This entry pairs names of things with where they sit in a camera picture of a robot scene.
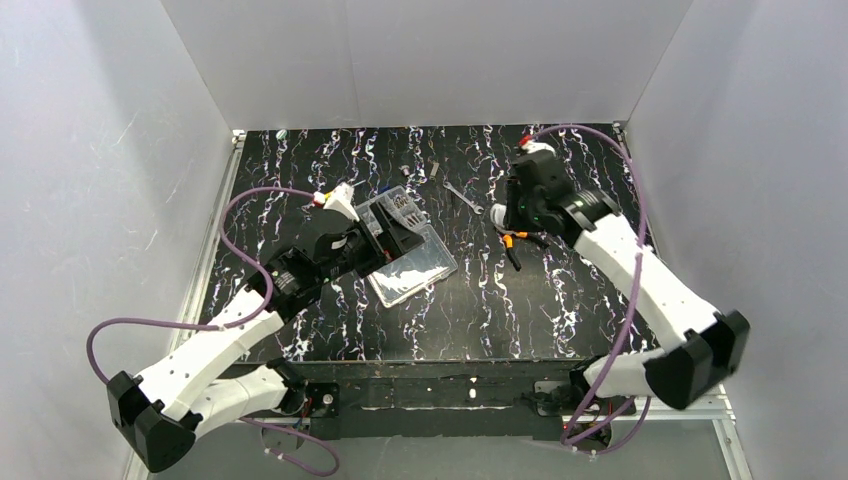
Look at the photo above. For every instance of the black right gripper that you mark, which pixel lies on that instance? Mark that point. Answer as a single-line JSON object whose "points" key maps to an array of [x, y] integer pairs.
{"points": [[515, 216]]}

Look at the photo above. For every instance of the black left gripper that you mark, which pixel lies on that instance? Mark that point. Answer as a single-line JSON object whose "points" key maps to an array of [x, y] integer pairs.
{"points": [[388, 228]]}

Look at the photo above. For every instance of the white remote control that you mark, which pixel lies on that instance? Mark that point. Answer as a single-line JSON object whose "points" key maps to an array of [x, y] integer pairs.
{"points": [[497, 215]]}

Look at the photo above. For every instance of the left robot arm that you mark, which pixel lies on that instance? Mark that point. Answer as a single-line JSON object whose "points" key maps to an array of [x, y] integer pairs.
{"points": [[163, 410]]}

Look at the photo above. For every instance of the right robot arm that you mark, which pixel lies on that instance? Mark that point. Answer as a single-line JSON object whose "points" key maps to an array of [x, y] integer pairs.
{"points": [[699, 346]]}

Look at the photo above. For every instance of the clear plastic organizer box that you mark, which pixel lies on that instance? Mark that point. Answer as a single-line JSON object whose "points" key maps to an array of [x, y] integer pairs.
{"points": [[424, 265]]}

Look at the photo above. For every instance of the blue silver wrench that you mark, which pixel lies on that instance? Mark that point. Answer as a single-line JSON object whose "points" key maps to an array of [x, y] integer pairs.
{"points": [[475, 207]]}

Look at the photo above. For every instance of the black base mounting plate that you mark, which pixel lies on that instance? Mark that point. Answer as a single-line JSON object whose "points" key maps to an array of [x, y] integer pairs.
{"points": [[459, 398]]}

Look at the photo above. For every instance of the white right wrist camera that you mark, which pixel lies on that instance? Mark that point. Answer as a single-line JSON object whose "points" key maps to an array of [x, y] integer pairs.
{"points": [[529, 145]]}

